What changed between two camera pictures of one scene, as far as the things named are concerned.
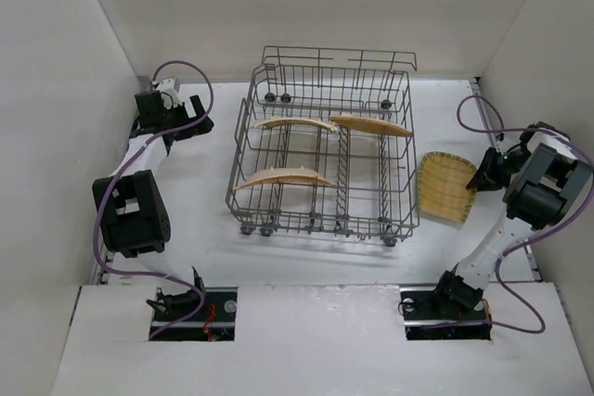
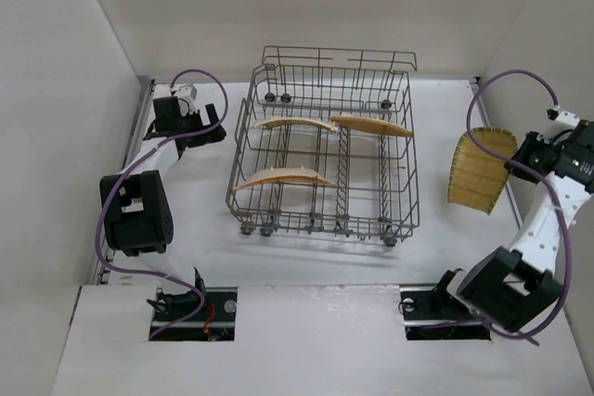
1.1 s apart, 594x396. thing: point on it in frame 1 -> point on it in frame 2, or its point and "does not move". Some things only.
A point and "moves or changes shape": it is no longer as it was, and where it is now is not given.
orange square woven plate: [372, 125] does not move
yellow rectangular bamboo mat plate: [296, 121] does not move
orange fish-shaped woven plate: [286, 174] does not move
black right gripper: [490, 170] -> [520, 166]
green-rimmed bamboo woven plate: [443, 192] moves or changes shape
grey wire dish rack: [324, 145] does not move
